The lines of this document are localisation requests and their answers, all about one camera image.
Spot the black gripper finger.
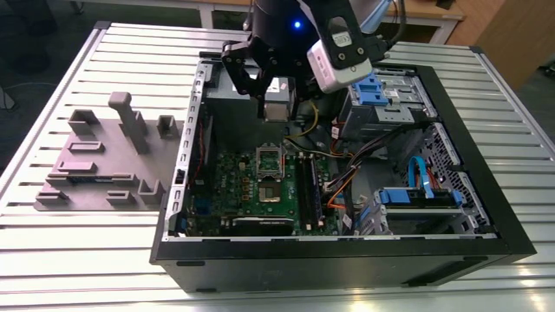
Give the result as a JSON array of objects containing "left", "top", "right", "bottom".
[
  {"left": 221, "top": 40, "right": 267, "bottom": 120},
  {"left": 289, "top": 77, "right": 325, "bottom": 120}
]

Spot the silver square CPU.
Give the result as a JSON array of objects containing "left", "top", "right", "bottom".
[{"left": 265, "top": 103, "right": 291, "bottom": 124}]

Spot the metal socket cover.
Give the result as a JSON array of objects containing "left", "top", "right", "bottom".
[{"left": 257, "top": 146, "right": 287, "bottom": 179}]

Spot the black CPU socket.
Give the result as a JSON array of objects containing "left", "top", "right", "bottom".
[{"left": 259, "top": 180, "right": 283, "bottom": 204}]

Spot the blue plastic drive latch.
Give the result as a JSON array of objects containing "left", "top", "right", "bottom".
[{"left": 351, "top": 76, "right": 390, "bottom": 107}]

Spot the grey power supply unit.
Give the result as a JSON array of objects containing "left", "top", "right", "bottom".
[{"left": 202, "top": 63, "right": 297, "bottom": 147}]

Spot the silver optical drive cage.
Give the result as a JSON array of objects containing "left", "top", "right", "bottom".
[{"left": 341, "top": 66, "right": 438, "bottom": 139}]

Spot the black RAM slot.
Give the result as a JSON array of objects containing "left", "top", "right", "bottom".
[
  {"left": 297, "top": 155, "right": 313, "bottom": 229},
  {"left": 307, "top": 154, "right": 326, "bottom": 228}
]

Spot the green motherboard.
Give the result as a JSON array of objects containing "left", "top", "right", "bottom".
[{"left": 185, "top": 151, "right": 343, "bottom": 237}]

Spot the hard disk in blue carrier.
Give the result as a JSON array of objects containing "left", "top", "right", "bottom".
[{"left": 375, "top": 187, "right": 464, "bottom": 209}]

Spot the grey plastic parts rack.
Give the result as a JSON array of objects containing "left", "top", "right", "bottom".
[{"left": 34, "top": 92, "right": 182, "bottom": 214}]

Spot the black graphics card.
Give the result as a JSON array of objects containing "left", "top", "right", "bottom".
[{"left": 219, "top": 216, "right": 297, "bottom": 237}]

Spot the silver disk bay cage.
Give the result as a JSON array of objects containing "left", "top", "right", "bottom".
[{"left": 359, "top": 187, "right": 498, "bottom": 237}]

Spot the loose RAM stick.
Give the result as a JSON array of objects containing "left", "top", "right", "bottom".
[{"left": 69, "top": 175, "right": 118, "bottom": 183}]

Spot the brown wooden cabinet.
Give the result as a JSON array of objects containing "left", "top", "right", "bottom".
[{"left": 446, "top": 0, "right": 555, "bottom": 90}]

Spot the black open PC case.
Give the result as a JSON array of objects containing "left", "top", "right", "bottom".
[{"left": 150, "top": 50, "right": 540, "bottom": 293}]

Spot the yellow wire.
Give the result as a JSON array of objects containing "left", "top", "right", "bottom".
[{"left": 299, "top": 100, "right": 321, "bottom": 139}]

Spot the black wire bundle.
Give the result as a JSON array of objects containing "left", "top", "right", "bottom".
[{"left": 325, "top": 122, "right": 435, "bottom": 191}]

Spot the thick black camera cable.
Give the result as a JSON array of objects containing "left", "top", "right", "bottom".
[{"left": 363, "top": 0, "right": 409, "bottom": 61}]

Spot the thin red wire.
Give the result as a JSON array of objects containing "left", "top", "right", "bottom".
[{"left": 194, "top": 139, "right": 207, "bottom": 183}]

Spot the orange wire bundle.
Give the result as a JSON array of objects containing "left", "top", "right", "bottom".
[{"left": 327, "top": 175, "right": 361, "bottom": 211}]

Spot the wooden desk white frame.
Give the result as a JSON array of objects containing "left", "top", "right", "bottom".
[{"left": 199, "top": 0, "right": 468, "bottom": 46}]

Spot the blue flat data wire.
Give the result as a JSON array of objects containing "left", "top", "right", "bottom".
[{"left": 409, "top": 155, "right": 435, "bottom": 200}]

